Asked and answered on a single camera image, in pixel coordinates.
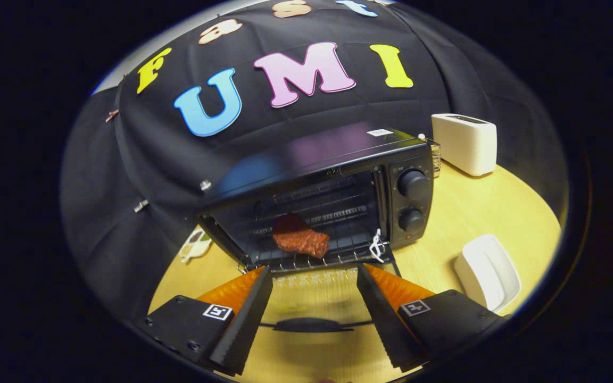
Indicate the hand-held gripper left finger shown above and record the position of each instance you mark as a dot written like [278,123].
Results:
[245,324]

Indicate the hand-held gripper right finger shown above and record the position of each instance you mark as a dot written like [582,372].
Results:
[383,324]

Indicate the white ribbed tray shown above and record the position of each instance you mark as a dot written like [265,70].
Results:
[490,271]

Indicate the white bread toaster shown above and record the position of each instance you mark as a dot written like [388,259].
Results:
[466,146]

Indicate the silver cloth clip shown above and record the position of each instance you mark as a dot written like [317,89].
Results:
[141,205]

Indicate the black toaster oven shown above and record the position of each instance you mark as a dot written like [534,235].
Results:
[338,154]

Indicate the brown meat piece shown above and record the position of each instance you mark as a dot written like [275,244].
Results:
[301,242]

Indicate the black backdrop cloth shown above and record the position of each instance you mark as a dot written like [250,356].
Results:
[141,159]

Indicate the divided plate with beans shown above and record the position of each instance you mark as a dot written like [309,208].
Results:
[195,246]

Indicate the pink cloth clip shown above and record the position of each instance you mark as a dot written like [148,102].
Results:
[112,115]

